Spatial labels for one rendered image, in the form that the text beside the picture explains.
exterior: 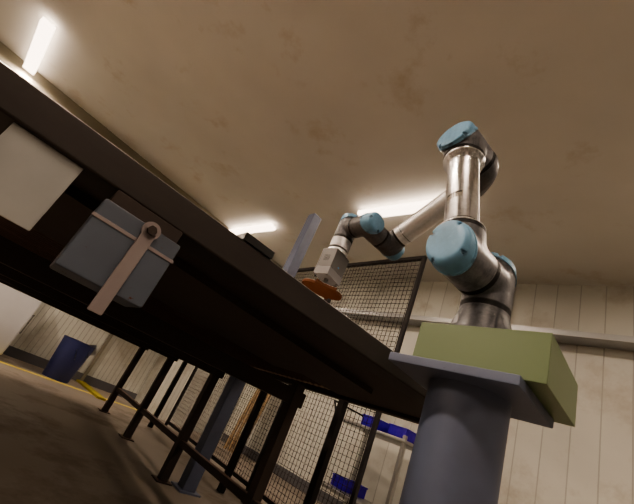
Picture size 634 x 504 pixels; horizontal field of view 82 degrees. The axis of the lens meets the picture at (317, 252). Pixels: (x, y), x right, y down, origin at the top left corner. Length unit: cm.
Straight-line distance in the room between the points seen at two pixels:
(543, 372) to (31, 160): 89
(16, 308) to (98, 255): 505
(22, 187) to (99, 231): 11
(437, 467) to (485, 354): 23
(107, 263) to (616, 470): 420
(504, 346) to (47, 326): 622
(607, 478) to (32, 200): 431
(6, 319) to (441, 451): 530
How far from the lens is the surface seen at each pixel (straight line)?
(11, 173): 67
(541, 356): 80
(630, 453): 439
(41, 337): 656
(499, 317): 93
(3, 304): 567
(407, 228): 129
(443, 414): 84
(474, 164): 112
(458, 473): 82
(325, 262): 125
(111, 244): 64
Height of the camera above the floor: 65
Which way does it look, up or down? 25 degrees up
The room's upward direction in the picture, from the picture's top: 24 degrees clockwise
